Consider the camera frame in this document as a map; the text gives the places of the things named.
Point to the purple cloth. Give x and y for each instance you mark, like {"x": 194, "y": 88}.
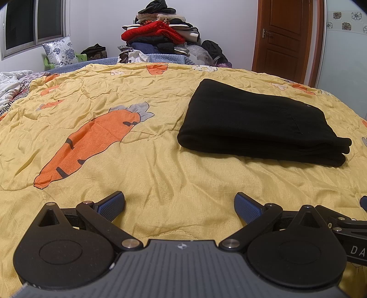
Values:
{"x": 223, "y": 64}

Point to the clear plastic bag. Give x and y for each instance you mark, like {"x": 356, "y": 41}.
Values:
{"x": 199, "y": 54}

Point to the black jacket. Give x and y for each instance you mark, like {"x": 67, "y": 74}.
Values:
{"x": 213, "y": 50}

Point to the window with metal frame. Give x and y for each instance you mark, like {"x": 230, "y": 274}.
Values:
{"x": 31, "y": 23}

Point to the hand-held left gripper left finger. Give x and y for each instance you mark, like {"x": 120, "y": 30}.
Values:
{"x": 111, "y": 205}

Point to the black pants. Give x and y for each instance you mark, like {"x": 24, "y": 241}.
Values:
{"x": 252, "y": 123}

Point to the green plastic chair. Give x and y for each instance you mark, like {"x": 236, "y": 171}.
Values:
{"x": 82, "y": 56}

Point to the brown wooden door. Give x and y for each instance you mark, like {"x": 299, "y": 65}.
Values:
{"x": 286, "y": 40}

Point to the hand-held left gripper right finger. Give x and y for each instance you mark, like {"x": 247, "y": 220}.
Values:
{"x": 248, "y": 207}

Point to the floral print pillow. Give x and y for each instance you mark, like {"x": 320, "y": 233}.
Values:
{"x": 60, "y": 51}

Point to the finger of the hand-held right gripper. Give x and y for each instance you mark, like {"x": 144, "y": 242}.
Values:
{"x": 339, "y": 221}
{"x": 363, "y": 202}

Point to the pile of folded clothes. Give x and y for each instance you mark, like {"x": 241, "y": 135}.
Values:
{"x": 157, "y": 31}

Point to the blue bed cover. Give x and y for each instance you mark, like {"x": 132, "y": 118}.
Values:
{"x": 160, "y": 58}

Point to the flower pattern wall tiles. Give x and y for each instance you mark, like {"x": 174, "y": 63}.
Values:
{"x": 357, "y": 17}

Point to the white printed bedding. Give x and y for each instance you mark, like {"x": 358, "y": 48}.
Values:
{"x": 11, "y": 83}

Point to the dark brown bag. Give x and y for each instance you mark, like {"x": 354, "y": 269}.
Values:
{"x": 96, "y": 51}

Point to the yellow carrot print blanket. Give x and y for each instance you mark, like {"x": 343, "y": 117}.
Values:
{"x": 114, "y": 160}

